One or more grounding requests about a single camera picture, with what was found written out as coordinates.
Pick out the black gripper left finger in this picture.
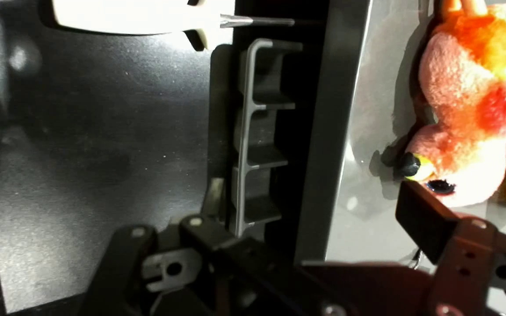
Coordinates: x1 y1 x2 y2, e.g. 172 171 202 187
203 174 232 232

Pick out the grey dish rack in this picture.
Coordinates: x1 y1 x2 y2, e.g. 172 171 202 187
205 38 302 239

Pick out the white handle bar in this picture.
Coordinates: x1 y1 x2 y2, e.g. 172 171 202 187
49 0 297 52

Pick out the orange pink plush toy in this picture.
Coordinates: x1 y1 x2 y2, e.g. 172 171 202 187
381 0 506 210

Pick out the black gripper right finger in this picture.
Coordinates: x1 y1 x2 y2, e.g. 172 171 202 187
395 180 463 269

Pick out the open black drawer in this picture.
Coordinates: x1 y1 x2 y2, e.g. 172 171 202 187
0 0 377 316

